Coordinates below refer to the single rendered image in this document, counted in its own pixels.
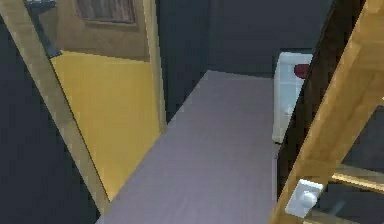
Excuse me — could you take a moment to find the dark blue furniture piece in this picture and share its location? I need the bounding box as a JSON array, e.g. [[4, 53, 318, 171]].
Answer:
[[24, 0, 63, 60]]

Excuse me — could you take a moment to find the white cabinet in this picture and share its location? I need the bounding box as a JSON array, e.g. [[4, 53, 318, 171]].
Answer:
[[271, 51, 314, 144]]

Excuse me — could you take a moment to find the dark red round object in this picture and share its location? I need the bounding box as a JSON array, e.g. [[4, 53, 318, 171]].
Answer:
[[293, 63, 311, 80]]

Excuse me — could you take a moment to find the wooden framed window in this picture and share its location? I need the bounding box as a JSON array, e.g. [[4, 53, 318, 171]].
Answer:
[[73, 0, 138, 28]]

